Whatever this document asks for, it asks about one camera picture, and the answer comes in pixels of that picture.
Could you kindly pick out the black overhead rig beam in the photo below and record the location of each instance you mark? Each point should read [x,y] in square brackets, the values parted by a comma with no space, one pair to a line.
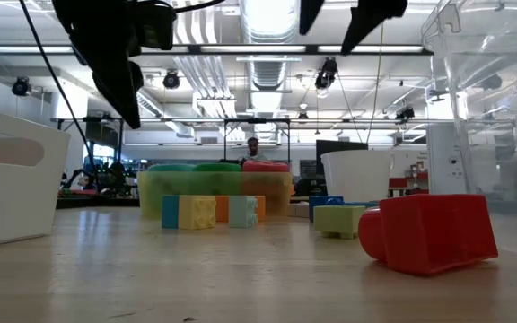
[240,49]

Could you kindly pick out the background black rig frame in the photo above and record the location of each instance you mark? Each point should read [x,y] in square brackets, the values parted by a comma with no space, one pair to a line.
[257,120]
[119,148]

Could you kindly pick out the lime green toy block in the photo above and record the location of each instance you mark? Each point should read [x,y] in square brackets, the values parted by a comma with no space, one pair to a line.
[338,220]

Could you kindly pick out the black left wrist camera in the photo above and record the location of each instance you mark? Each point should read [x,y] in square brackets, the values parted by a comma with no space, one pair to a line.
[153,24]

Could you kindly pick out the teal foam die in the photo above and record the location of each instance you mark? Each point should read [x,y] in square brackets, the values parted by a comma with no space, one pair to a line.
[171,168]

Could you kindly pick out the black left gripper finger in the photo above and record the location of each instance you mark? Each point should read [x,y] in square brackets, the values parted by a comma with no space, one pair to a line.
[115,89]

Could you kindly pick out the small mint toy block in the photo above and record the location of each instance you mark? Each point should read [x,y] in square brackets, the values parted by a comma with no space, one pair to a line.
[242,212]

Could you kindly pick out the translucent yellow plastic bin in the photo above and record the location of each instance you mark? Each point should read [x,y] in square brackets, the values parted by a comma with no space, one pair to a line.
[151,197]

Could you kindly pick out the white round plastic bucket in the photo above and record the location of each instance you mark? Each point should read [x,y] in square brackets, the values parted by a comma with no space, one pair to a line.
[357,175]

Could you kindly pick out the green foam die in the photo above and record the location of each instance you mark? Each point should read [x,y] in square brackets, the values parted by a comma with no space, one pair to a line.
[217,167]

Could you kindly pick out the black robot arms red base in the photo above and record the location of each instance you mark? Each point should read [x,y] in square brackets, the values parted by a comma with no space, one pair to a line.
[76,177]

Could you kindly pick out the orange arched toy block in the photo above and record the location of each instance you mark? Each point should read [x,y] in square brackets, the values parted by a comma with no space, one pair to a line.
[221,208]

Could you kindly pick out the small teal toy block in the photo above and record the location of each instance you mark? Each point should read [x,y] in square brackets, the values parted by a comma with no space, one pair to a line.
[170,212]

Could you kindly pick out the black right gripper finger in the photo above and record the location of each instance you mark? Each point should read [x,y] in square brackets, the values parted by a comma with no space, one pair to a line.
[370,18]
[309,13]

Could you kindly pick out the clear plastic bin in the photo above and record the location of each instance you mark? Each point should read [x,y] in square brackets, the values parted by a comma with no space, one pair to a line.
[501,134]

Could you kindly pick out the black ceiling spotlight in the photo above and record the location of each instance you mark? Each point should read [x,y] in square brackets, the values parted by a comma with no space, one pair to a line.
[20,86]
[171,80]
[404,113]
[326,72]

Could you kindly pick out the red foam die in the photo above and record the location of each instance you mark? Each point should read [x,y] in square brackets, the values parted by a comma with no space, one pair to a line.
[266,167]

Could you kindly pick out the small yellow toy block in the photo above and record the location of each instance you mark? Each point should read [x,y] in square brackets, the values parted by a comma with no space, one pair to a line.
[197,213]

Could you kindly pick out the red cabinet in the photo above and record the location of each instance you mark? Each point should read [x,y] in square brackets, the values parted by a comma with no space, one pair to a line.
[402,183]

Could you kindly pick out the blue patterned card box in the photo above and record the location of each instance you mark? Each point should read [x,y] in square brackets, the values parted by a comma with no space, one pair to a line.
[319,200]

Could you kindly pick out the white peach card box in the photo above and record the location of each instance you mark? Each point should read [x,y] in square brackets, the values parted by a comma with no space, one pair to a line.
[299,210]

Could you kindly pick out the turquoise toy block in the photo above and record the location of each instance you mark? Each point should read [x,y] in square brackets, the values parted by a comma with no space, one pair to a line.
[361,204]

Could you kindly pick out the silver ventilation duct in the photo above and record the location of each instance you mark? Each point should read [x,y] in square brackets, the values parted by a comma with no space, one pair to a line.
[267,45]

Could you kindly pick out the large red toy block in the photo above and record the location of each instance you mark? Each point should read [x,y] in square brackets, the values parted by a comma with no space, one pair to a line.
[433,233]

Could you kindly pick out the white rectangular plastic bin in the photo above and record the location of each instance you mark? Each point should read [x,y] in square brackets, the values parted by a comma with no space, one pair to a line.
[16,202]

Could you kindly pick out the white pillar with switches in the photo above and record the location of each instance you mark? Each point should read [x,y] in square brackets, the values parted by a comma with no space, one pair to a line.
[442,157]

